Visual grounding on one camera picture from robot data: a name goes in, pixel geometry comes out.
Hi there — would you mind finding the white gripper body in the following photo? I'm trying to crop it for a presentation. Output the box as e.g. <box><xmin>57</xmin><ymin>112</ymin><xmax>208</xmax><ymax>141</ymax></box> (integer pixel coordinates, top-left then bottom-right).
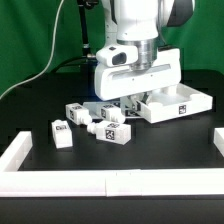
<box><xmin>94</xmin><ymin>45</ymin><xmax>181</xmax><ymax>101</ymax></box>

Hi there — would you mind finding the white cable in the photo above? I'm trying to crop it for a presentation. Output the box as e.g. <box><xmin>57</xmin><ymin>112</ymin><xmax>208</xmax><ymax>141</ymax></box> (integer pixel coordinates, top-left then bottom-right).
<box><xmin>0</xmin><ymin>0</ymin><xmax>66</xmax><ymax>100</ymax></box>

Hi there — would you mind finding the black cable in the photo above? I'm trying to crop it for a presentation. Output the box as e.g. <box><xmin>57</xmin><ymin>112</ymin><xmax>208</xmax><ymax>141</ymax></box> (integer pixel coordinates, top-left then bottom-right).
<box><xmin>49</xmin><ymin>55</ymin><xmax>98</xmax><ymax>74</ymax></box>

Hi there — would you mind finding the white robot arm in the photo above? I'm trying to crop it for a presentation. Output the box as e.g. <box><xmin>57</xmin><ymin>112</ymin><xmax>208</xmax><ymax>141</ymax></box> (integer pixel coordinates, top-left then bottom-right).
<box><xmin>94</xmin><ymin>0</ymin><xmax>195</xmax><ymax>117</ymax></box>

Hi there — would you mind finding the white square tabletop part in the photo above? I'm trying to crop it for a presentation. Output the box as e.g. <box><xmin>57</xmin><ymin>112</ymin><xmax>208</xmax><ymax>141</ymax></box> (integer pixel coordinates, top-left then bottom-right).
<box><xmin>138</xmin><ymin>83</ymin><xmax>213</xmax><ymax>123</ymax></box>

